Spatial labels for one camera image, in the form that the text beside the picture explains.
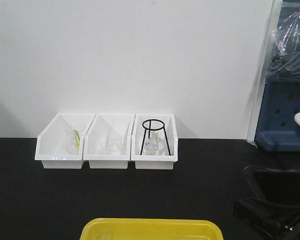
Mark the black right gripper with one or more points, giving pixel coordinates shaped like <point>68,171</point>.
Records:
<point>277,221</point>

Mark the short clear test tube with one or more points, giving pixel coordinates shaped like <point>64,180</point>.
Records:
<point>107,235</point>

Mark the yellow plastic tray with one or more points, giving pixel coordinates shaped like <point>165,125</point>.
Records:
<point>152,229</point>

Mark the black lab sink basin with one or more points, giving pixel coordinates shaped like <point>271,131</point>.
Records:
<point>280,186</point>

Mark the grey pegboard drying rack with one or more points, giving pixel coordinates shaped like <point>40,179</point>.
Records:
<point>276,128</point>

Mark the clear glassware under tripod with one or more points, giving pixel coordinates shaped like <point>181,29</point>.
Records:
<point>154,146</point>

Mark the right white storage bin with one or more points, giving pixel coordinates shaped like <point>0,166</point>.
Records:
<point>164,162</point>

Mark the white storage bin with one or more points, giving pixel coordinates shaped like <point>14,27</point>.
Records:
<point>102,126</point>
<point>51,143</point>
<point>164,162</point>

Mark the small clear glass beakers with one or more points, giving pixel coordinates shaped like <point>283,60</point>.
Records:
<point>112,145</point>

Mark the middle white storage bin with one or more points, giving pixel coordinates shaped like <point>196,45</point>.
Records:
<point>102,126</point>

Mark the glass flask with green stick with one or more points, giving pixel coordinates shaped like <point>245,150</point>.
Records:
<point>73,133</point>

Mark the left white storage bin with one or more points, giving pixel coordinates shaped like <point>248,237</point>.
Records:
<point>51,143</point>

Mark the black wire tripod stand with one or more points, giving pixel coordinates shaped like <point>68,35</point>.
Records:
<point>154,125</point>

